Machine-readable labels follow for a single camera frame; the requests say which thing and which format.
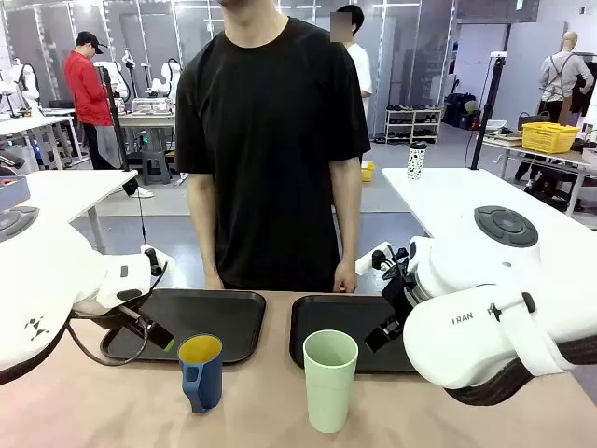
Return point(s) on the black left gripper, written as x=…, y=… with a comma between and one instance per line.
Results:
x=128, y=317

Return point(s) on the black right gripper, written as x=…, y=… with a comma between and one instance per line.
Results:
x=402, y=296

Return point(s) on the pale green plastic cup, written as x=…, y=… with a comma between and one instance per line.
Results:
x=329, y=392

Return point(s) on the person's left forearm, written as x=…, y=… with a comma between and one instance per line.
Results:
x=349, y=238

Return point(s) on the person's right forearm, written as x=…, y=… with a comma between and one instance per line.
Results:
x=205, y=242

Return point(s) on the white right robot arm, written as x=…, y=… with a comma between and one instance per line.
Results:
x=466, y=336

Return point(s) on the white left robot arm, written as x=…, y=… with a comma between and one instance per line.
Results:
x=46, y=270

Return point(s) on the person's left hand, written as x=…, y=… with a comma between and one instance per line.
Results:
x=345, y=279

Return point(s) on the person's right hand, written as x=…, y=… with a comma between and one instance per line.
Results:
x=213, y=281

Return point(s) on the black plastic tray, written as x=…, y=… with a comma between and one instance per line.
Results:
x=210, y=322
x=336, y=317

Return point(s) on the blue mug yellow inside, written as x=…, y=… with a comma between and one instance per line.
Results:
x=201, y=378

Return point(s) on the large white table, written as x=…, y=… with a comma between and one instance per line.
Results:
x=443, y=196

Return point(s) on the small yellow bin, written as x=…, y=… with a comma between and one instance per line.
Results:
x=368, y=172

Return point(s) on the white table with blue box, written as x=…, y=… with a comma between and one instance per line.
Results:
x=70, y=191

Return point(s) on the grey stool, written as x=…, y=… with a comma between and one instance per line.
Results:
x=156, y=165

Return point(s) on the white bottle black spots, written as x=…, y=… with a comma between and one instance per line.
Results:
x=416, y=161

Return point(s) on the blue-grey box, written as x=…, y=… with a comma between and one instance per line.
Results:
x=14, y=196

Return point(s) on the person torso black T-shirt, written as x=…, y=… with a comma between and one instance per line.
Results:
x=270, y=163

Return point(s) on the white shoe rack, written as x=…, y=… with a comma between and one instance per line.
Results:
x=412, y=126

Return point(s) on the black stand pole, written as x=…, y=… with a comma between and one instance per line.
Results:
x=114, y=121

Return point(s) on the clear plastic box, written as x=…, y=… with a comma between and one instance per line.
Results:
x=151, y=105

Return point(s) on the black bags pile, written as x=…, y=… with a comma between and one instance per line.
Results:
x=459, y=112

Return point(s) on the black pole white top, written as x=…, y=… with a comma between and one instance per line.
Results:
x=485, y=116

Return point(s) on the background white work table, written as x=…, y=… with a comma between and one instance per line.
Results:
x=32, y=123

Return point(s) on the table under yellow basket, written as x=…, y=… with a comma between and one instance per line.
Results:
x=559, y=161

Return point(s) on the man in red shirt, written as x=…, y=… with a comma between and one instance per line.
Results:
x=86, y=93

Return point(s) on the background white robot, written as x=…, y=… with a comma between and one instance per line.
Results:
x=165, y=79
x=21, y=86

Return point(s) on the yellow plastic basket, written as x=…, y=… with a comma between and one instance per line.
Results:
x=550, y=137

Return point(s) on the black handbag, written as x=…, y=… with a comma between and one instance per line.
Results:
x=534, y=122

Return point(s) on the person in white shirt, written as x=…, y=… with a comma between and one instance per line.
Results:
x=360, y=70

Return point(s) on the mannequin with apron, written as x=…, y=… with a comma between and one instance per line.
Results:
x=562, y=74

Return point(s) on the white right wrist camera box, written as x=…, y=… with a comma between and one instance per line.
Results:
x=370, y=261

